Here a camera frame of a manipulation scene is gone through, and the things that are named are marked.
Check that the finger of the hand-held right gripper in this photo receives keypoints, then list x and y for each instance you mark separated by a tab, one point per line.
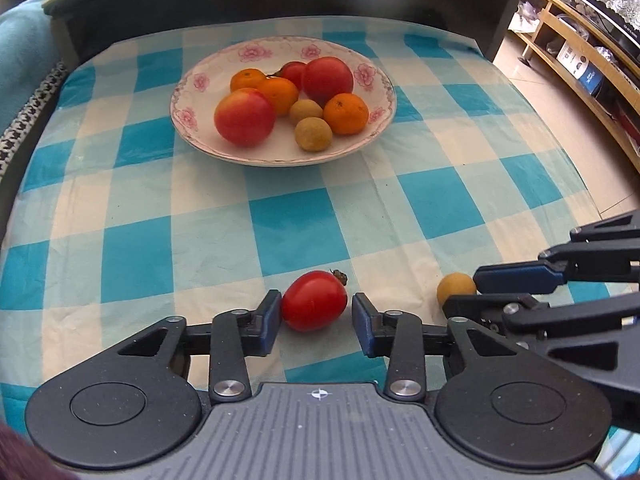
520	277
550	317

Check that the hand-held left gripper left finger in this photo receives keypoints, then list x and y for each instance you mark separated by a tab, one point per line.
270	321

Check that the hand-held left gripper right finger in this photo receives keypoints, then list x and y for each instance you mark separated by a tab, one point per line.
362	325

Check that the oval red tomato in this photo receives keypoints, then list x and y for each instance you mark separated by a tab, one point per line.
314	301

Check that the small yellow fruit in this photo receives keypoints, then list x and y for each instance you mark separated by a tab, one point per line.
455	287

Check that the tan longan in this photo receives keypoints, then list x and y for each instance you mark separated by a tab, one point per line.
305	110
313	134

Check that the large yellow-red peach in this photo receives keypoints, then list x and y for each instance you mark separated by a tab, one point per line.
245	116

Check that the orange mandarin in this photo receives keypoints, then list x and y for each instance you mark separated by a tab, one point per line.
247	80
346	114
280	95

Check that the dark red nectarine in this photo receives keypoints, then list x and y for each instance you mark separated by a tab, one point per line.
327	81

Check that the small red tomato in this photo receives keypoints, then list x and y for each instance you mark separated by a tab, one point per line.
294	72

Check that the white floral plate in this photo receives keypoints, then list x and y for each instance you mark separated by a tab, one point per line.
225	62

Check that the blue checkered tablecloth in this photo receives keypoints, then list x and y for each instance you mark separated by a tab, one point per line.
300	220

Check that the blue box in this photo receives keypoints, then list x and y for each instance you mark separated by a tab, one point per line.
592	80

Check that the white box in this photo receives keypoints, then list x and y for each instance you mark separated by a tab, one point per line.
572	54

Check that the light wooden shelf unit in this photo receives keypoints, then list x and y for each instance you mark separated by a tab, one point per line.
550	25

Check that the dark red cloth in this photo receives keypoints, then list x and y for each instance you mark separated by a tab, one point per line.
20	455

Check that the houndstooth fabric trim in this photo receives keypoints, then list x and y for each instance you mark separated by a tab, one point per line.
30	105

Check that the teal blanket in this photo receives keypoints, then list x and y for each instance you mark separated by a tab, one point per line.
20	45

